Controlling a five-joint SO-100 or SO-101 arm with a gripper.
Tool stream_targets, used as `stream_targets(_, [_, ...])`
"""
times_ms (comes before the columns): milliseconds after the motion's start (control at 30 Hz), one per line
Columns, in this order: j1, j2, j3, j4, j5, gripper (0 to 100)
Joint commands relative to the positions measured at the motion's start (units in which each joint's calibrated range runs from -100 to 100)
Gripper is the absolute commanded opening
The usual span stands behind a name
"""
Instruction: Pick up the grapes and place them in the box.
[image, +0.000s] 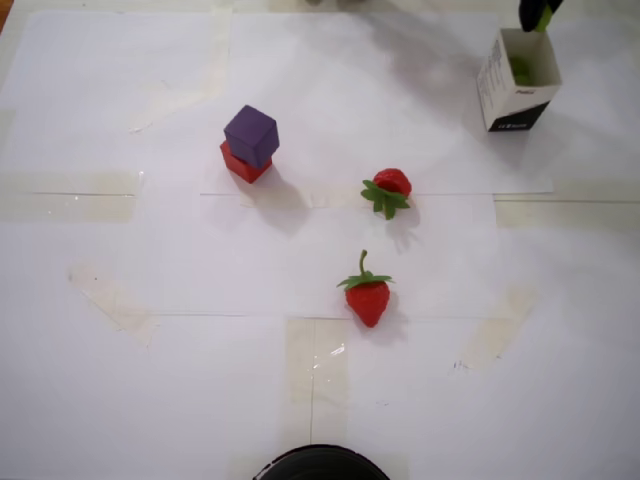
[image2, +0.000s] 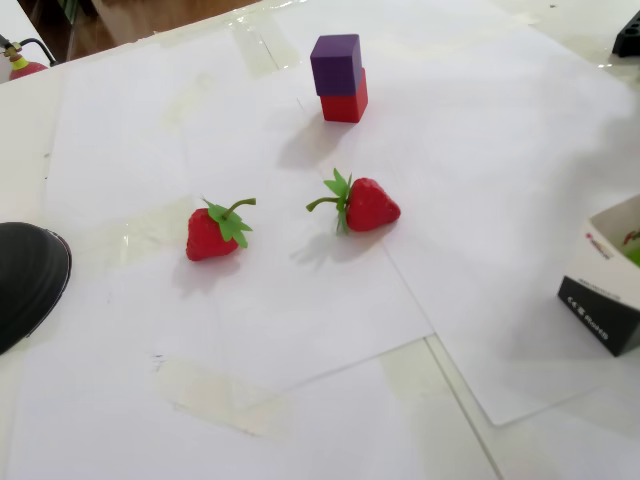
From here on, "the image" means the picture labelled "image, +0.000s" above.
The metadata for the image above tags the white and black cardboard box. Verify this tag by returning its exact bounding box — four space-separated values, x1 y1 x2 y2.
474 27 563 134

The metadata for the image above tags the white paper sheet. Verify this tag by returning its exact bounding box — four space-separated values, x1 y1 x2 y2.
199 10 556 197
0 9 234 176
142 192 497 320

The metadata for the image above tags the beige tape strip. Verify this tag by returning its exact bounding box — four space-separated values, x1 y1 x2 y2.
0 170 146 225
457 284 540 372
285 317 351 441
493 177 640 232
67 258 161 350

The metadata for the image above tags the red plastic strawberry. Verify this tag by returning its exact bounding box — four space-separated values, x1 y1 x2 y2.
336 249 395 330
360 167 414 221

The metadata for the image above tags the purple cube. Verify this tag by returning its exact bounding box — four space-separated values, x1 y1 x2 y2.
223 104 280 169

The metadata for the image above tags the red cube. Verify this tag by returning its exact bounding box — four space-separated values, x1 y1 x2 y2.
219 139 274 185

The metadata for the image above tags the black domed object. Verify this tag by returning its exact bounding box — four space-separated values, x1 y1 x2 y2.
252 443 391 480

